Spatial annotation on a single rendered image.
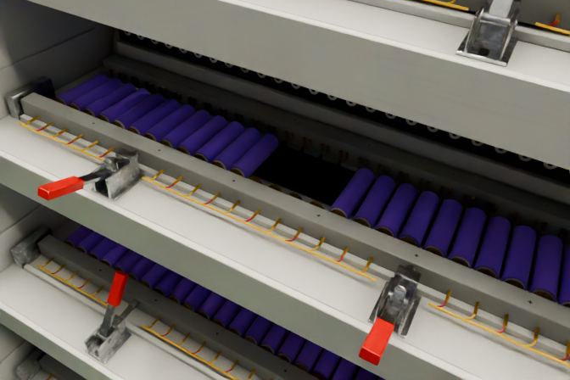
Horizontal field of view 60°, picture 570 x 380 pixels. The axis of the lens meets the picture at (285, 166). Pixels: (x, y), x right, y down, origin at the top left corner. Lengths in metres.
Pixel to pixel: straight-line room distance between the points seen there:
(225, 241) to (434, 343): 0.18
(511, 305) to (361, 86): 0.19
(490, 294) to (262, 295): 0.17
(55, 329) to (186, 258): 0.23
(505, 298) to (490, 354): 0.04
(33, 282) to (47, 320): 0.06
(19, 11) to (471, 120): 0.46
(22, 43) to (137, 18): 0.23
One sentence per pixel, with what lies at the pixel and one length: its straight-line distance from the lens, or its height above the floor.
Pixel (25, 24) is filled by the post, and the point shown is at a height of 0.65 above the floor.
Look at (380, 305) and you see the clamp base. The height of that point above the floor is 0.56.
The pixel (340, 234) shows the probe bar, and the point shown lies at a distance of 0.40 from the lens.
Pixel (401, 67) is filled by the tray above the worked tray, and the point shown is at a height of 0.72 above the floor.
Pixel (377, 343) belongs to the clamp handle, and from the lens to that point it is 0.32.
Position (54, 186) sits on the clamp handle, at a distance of 0.42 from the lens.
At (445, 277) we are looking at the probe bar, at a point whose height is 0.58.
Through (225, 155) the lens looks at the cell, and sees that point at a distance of 0.47.
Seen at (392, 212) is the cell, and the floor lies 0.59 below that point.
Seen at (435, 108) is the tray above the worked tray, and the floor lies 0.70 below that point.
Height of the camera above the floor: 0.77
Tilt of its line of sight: 23 degrees down
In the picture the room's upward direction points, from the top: 12 degrees clockwise
